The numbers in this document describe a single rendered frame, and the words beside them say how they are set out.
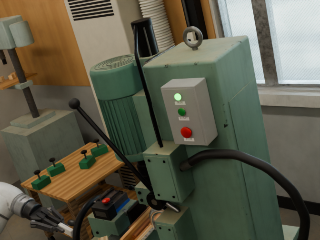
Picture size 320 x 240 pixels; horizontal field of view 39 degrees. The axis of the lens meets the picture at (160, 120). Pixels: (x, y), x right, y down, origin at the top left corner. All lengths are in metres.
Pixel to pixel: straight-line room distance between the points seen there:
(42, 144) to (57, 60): 0.80
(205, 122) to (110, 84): 0.36
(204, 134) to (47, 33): 3.09
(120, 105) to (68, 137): 2.55
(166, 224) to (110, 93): 0.41
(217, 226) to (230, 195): 0.13
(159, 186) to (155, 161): 0.08
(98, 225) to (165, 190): 0.51
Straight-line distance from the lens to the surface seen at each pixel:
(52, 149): 3.81
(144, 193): 1.55
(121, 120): 1.37
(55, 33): 3.98
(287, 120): 2.82
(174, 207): 1.34
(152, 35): 1.29
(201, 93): 1.09
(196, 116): 1.09
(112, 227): 1.65
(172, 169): 1.19
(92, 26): 3.13
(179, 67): 1.14
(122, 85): 1.33
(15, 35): 3.54
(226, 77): 1.14
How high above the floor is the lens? 1.80
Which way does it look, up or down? 21 degrees down
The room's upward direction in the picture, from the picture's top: 15 degrees counter-clockwise
